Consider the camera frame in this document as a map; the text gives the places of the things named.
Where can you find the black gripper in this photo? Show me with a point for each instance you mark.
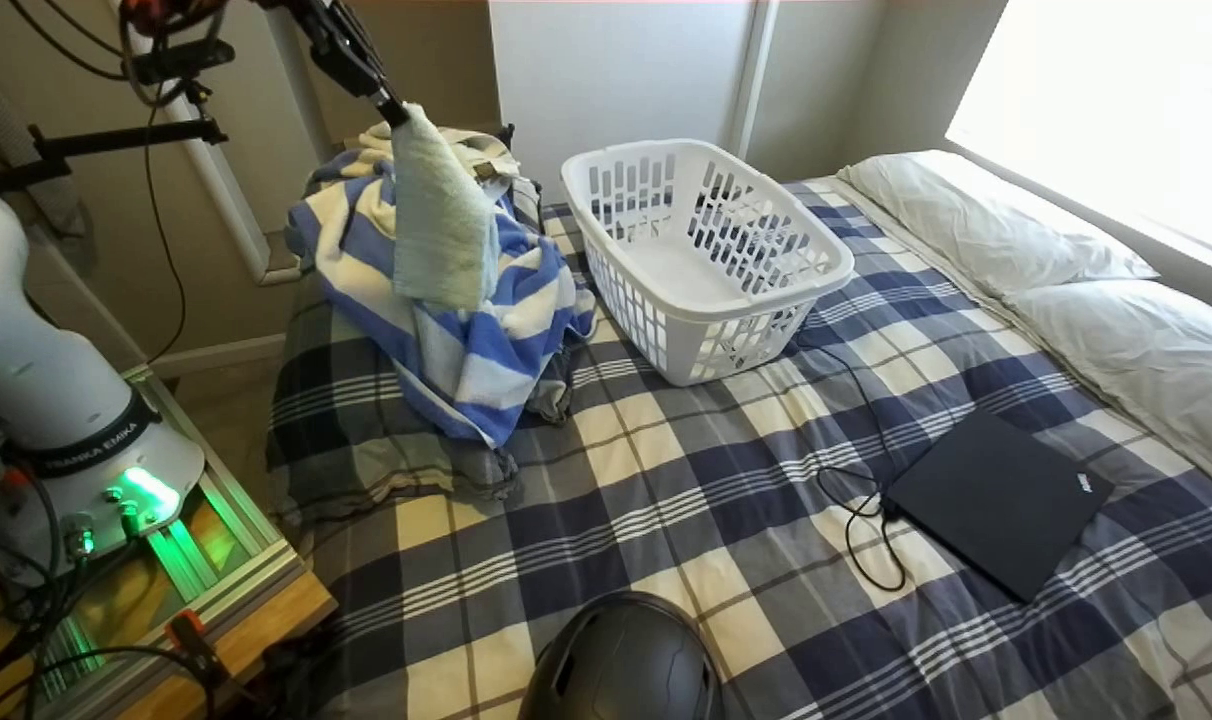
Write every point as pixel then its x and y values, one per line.
pixel 340 53

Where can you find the pale blue towel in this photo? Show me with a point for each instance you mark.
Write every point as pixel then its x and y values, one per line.
pixel 444 222

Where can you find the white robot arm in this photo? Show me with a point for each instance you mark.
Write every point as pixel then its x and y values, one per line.
pixel 99 458

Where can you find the blue white striped towel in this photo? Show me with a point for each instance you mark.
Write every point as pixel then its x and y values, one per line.
pixel 468 375

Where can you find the plaid bed blanket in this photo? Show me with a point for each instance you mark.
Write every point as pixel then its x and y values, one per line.
pixel 749 507

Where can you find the white plastic laundry basket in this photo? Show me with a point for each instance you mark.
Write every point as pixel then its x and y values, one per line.
pixel 703 260

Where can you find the wooden side table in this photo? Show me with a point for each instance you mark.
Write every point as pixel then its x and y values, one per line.
pixel 173 624

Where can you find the dark grey helmet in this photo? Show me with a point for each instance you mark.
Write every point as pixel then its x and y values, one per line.
pixel 625 657

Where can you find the white pillow far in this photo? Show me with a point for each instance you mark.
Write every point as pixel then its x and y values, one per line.
pixel 989 230

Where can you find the white pillow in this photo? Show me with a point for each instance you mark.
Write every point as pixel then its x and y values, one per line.
pixel 1138 340
pixel 989 230

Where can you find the black laptop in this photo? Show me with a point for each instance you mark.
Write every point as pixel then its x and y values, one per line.
pixel 1001 502

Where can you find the white pillow near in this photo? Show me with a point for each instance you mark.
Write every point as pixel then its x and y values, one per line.
pixel 1138 340

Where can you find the black camera stand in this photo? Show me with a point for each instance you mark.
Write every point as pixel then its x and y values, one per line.
pixel 54 152

